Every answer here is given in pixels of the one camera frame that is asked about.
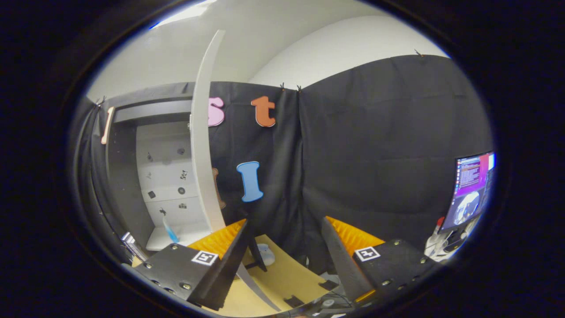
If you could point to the dark grey cabinet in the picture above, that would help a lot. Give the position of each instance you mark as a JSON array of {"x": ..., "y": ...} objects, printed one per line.
[{"x": 123, "y": 176}]

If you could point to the white and blue book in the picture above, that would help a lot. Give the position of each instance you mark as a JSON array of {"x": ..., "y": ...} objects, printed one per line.
[{"x": 170, "y": 232}]

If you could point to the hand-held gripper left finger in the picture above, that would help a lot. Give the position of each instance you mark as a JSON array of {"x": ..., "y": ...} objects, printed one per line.
[{"x": 227, "y": 269}]

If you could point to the white object with red top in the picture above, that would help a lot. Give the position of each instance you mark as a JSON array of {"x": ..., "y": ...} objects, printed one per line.
[{"x": 435, "y": 243}]

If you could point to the white cabinet door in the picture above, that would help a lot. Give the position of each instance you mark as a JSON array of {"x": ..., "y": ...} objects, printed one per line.
[{"x": 201, "y": 154}]

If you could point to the small round white object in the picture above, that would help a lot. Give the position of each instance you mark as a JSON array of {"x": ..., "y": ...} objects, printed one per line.
[{"x": 266, "y": 255}]

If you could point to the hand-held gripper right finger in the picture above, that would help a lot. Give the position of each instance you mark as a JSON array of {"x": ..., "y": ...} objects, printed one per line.
[{"x": 344, "y": 265}]

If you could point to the ceiling light panel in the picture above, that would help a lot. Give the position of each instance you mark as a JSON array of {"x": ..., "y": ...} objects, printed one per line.
[{"x": 190, "y": 11}]

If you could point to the computer monitor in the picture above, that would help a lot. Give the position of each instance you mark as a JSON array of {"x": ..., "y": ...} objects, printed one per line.
[{"x": 472, "y": 185}]

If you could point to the black flat bracket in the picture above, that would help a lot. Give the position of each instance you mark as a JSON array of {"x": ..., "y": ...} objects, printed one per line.
[
  {"x": 329, "y": 285},
  {"x": 294, "y": 301}
]

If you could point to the black backdrop cloth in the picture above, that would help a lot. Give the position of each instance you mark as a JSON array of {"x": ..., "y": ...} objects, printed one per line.
[{"x": 375, "y": 154}]

